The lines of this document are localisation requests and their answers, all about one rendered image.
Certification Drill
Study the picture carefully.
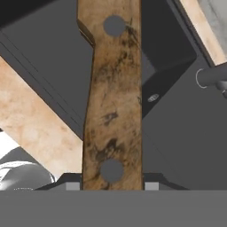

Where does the grey round object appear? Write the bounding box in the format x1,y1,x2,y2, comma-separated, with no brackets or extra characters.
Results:
0,160,57,192

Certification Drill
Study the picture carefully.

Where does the knife with wooden handle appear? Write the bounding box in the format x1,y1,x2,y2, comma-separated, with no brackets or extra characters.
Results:
76,0,144,192

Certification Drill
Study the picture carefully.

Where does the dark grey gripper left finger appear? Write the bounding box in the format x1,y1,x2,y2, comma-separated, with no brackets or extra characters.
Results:
35,172,83,192

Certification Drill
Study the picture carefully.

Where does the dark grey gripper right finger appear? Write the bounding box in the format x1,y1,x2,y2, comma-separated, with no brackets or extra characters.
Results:
142,172,189,192

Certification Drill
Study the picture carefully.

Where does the dark grey tap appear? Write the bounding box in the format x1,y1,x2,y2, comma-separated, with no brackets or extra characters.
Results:
194,62,227,100

